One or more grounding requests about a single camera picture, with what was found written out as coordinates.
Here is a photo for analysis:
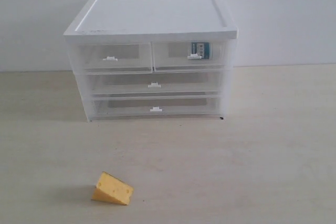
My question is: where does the white plastic drawer cabinet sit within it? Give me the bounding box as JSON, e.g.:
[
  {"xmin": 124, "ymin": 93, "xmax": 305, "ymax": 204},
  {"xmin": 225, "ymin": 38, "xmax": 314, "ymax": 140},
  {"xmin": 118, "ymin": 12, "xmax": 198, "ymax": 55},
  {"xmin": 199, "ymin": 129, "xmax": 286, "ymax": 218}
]
[{"xmin": 64, "ymin": 0, "xmax": 238, "ymax": 122}]

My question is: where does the clear middle wide drawer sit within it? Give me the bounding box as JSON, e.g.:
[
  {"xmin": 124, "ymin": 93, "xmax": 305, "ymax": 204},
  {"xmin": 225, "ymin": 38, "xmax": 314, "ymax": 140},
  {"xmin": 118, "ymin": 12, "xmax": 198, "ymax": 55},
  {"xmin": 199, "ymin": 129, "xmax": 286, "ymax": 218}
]
[{"xmin": 86, "ymin": 71, "xmax": 223, "ymax": 96}]

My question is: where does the yellow cheese wedge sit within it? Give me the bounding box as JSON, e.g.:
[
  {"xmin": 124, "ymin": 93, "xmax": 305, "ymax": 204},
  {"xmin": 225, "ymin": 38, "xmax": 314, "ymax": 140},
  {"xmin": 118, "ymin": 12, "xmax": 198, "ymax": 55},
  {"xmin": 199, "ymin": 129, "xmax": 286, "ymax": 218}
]
[{"xmin": 91, "ymin": 172, "xmax": 134, "ymax": 206}]

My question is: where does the clear bottom wide drawer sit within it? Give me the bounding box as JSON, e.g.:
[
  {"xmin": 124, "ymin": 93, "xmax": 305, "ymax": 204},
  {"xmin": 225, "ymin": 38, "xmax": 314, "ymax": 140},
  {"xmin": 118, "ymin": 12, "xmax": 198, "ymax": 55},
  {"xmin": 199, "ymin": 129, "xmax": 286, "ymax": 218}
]
[{"xmin": 88, "ymin": 95, "xmax": 225, "ymax": 120}]

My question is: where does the white capped pill bottle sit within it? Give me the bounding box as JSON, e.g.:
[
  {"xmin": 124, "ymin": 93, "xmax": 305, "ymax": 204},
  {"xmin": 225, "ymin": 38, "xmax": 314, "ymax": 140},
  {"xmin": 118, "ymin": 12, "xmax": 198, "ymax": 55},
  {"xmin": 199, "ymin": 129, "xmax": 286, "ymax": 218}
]
[{"xmin": 187, "ymin": 42, "xmax": 222, "ymax": 60}]

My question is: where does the clear wide drawer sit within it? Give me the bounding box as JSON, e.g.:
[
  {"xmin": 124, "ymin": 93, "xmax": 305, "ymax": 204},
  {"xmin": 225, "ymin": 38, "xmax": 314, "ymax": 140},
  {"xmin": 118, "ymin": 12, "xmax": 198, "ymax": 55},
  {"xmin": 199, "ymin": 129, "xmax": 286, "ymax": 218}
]
[
  {"xmin": 88, "ymin": 95, "xmax": 225, "ymax": 120},
  {"xmin": 86, "ymin": 71, "xmax": 223, "ymax": 96}
]

